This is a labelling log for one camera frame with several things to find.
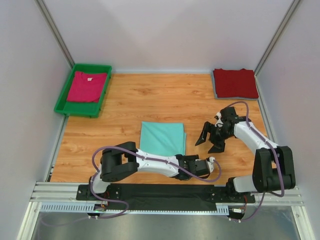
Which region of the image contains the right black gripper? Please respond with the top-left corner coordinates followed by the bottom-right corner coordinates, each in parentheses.
top-left (194, 122), bottom-right (232, 155)

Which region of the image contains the teal t shirt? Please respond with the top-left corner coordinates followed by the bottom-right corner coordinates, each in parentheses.
top-left (139, 121), bottom-right (187, 157)

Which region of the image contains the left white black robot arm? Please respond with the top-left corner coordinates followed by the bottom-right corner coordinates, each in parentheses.
top-left (87, 141), bottom-right (221, 201)

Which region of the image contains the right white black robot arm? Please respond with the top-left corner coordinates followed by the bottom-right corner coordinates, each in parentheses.
top-left (195, 106), bottom-right (296, 202)

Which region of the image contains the dark red folded t shirt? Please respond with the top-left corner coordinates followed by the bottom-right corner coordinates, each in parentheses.
top-left (212, 68), bottom-right (259, 99)

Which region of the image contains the green plastic tray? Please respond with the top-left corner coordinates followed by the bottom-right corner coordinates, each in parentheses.
top-left (54, 63), bottom-right (112, 118)

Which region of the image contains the pink folded t shirt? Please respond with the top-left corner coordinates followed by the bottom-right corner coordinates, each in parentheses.
top-left (66, 71), bottom-right (108, 103)

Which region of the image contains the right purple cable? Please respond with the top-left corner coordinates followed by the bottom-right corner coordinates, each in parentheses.
top-left (219, 101), bottom-right (286, 223)

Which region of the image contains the purple cable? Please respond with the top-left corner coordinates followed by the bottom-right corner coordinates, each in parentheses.
top-left (39, 145), bottom-right (223, 229)
top-left (219, 101), bottom-right (286, 223)

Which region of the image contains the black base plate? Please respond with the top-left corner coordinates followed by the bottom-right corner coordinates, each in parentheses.
top-left (74, 183), bottom-right (256, 211)

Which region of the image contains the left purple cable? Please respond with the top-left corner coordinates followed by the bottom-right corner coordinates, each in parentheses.
top-left (39, 145), bottom-right (223, 229)

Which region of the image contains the slotted grey cable duct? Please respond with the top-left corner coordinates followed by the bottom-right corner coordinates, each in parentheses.
top-left (39, 202), bottom-right (229, 216)

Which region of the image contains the aluminium frame rail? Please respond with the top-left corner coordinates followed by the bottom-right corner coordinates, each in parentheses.
top-left (29, 181), bottom-right (305, 206)

